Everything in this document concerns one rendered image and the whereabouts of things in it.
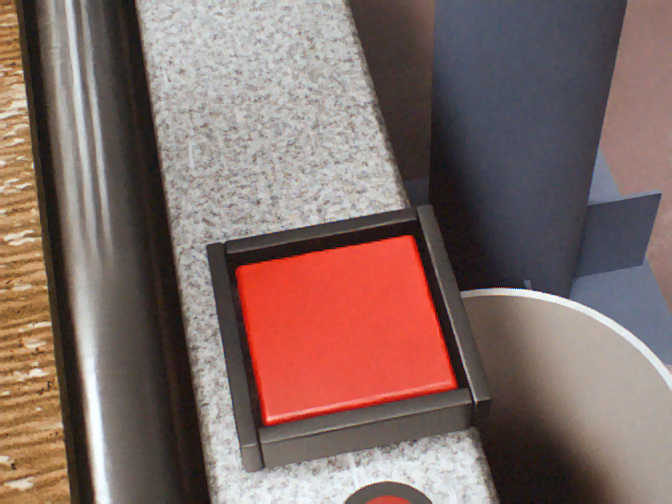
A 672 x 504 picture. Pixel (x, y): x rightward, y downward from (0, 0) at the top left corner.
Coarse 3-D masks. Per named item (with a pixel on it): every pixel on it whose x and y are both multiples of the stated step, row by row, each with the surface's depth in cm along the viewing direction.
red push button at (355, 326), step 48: (384, 240) 41; (240, 288) 40; (288, 288) 40; (336, 288) 40; (384, 288) 40; (288, 336) 39; (336, 336) 39; (384, 336) 39; (432, 336) 39; (288, 384) 38; (336, 384) 38; (384, 384) 38; (432, 384) 38
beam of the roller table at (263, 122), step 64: (192, 0) 50; (256, 0) 50; (320, 0) 50; (192, 64) 48; (256, 64) 48; (320, 64) 48; (192, 128) 46; (256, 128) 46; (320, 128) 46; (384, 128) 46; (192, 192) 44; (256, 192) 44; (320, 192) 44; (384, 192) 44; (192, 256) 43; (192, 320) 41; (192, 384) 40; (384, 448) 38; (448, 448) 38
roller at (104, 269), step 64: (64, 0) 50; (64, 64) 48; (64, 128) 46; (128, 128) 47; (64, 192) 44; (128, 192) 45; (64, 256) 42; (128, 256) 43; (64, 320) 41; (128, 320) 41; (128, 384) 39; (128, 448) 38
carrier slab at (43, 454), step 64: (0, 0) 47; (0, 64) 45; (0, 128) 44; (0, 192) 42; (0, 256) 40; (0, 320) 39; (0, 384) 37; (64, 384) 38; (0, 448) 36; (64, 448) 36
